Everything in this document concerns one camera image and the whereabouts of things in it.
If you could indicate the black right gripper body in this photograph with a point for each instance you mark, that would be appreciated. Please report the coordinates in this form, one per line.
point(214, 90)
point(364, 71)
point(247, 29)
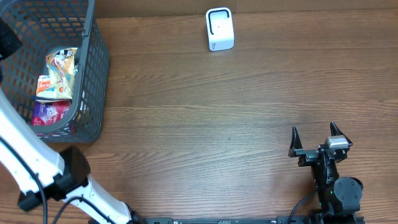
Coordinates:
point(310, 154)

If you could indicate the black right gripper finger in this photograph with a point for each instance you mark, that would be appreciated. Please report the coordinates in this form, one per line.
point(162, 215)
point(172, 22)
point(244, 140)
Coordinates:
point(295, 146)
point(335, 131)

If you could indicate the grey plastic basket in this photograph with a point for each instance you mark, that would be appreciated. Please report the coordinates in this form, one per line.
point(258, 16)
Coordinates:
point(40, 28)

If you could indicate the small orange juice carton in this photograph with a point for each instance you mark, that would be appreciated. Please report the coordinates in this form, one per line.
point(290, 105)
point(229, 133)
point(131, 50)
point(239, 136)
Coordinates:
point(44, 81)

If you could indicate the yellow snack bag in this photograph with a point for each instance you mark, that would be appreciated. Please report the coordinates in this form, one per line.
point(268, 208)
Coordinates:
point(61, 67)

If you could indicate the red purple pouch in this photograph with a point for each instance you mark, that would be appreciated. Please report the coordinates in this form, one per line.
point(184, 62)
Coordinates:
point(49, 113)

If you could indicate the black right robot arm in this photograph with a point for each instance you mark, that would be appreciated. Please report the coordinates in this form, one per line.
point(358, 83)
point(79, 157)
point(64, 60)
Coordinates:
point(339, 197)

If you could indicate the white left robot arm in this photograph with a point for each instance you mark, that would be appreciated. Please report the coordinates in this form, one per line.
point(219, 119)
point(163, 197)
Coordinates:
point(56, 170)

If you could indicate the white barcode scanner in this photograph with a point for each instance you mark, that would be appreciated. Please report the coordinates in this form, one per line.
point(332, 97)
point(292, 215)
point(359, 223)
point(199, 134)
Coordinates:
point(219, 24)

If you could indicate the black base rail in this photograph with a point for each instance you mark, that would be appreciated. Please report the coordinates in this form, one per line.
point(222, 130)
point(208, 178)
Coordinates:
point(278, 220)

